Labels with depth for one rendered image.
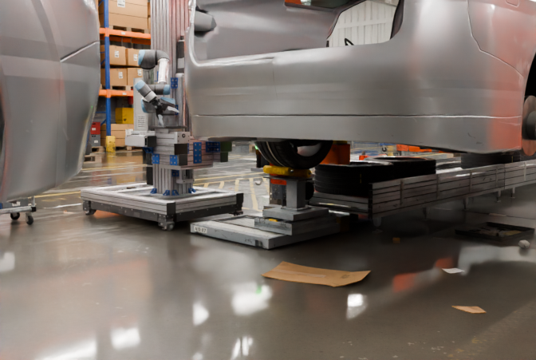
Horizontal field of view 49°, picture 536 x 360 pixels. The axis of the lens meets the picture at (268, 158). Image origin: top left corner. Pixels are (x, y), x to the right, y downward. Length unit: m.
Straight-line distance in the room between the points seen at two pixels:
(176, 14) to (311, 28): 1.27
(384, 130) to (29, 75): 1.74
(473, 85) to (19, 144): 1.87
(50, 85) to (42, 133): 0.10
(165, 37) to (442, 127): 3.09
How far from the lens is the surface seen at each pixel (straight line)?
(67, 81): 1.33
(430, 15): 2.55
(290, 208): 4.28
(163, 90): 4.34
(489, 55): 2.69
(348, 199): 4.70
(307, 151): 4.38
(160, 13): 5.21
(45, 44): 1.27
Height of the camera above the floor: 0.91
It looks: 4 degrees down
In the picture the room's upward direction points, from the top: straight up
